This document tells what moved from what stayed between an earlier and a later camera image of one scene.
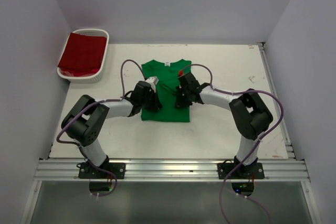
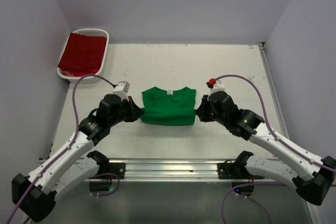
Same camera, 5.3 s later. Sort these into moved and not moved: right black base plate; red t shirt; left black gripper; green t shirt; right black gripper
Moved: right black gripper; left black gripper; green t shirt
Not moved: right black base plate; red t shirt
